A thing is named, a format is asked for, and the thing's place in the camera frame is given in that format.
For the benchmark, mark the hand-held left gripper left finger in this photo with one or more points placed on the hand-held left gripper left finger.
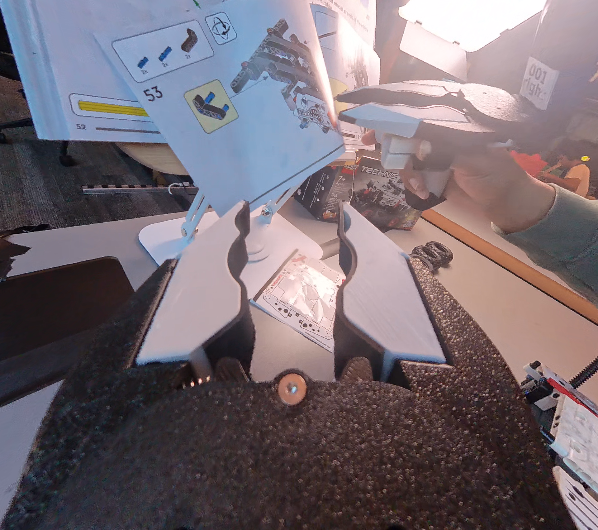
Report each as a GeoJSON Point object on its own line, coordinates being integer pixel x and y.
{"type": "Point", "coordinates": [196, 305]}

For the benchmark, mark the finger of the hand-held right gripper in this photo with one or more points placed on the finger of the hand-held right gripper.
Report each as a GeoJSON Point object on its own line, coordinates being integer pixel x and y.
{"type": "Point", "coordinates": [383, 118]}
{"type": "Point", "coordinates": [397, 95]}

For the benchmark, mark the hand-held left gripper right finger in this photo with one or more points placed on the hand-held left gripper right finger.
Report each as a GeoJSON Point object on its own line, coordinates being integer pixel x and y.
{"type": "Point", "coordinates": [392, 305]}

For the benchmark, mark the instruction booklet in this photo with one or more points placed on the instruction booklet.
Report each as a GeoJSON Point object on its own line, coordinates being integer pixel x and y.
{"type": "Point", "coordinates": [233, 156]}

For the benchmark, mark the white toy brick truck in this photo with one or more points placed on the white toy brick truck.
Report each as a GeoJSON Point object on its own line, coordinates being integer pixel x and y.
{"type": "Point", "coordinates": [574, 436]}

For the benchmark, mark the person's right forearm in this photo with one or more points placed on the person's right forearm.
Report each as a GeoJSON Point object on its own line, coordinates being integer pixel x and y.
{"type": "Point", "coordinates": [570, 240]}

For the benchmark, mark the grey desk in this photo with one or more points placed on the grey desk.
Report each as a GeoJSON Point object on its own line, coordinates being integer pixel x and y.
{"type": "Point", "coordinates": [490, 305]}

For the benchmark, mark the black desk mat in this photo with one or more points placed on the black desk mat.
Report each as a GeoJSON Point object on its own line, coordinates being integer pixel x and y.
{"type": "Point", "coordinates": [56, 305]}

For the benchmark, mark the person's right hand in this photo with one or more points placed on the person's right hand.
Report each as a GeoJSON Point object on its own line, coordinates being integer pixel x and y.
{"type": "Point", "coordinates": [500, 189]}

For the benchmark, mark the black toy rubber tyre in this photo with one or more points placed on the black toy rubber tyre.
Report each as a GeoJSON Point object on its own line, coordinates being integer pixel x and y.
{"type": "Point", "coordinates": [441, 252]}
{"type": "Point", "coordinates": [420, 257]}

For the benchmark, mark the red chair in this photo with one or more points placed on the red chair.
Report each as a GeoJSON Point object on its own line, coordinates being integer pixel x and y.
{"type": "Point", "coordinates": [528, 163]}

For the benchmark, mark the toy truck cardboard box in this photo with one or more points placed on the toy truck cardboard box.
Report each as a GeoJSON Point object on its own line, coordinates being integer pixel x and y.
{"type": "Point", "coordinates": [383, 193]}

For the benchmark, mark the white book stand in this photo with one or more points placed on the white book stand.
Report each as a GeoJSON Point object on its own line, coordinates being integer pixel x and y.
{"type": "Point", "coordinates": [159, 240]}

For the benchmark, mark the white sticker sheet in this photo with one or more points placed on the white sticker sheet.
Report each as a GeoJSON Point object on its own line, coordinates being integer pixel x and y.
{"type": "Point", "coordinates": [299, 296]}

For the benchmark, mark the white table with wood edge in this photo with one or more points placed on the white table with wood edge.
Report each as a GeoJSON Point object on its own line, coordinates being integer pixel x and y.
{"type": "Point", "coordinates": [472, 231]}

